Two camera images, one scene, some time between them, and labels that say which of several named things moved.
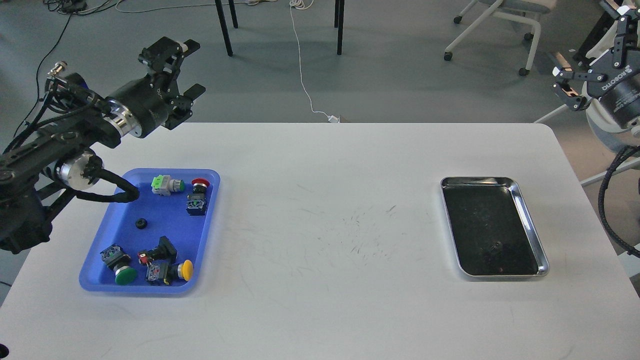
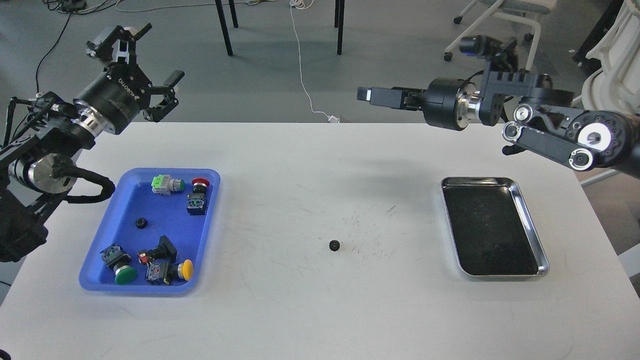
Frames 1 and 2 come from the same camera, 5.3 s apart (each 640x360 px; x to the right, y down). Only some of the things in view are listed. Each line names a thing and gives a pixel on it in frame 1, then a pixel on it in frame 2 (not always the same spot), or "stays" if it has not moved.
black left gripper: (149, 99) → (115, 99)
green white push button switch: (162, 185) stays
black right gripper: (619, 89) → (448, 103)
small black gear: (141, 223) stays
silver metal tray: (492, 234) stays
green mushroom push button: (114, 256) stays
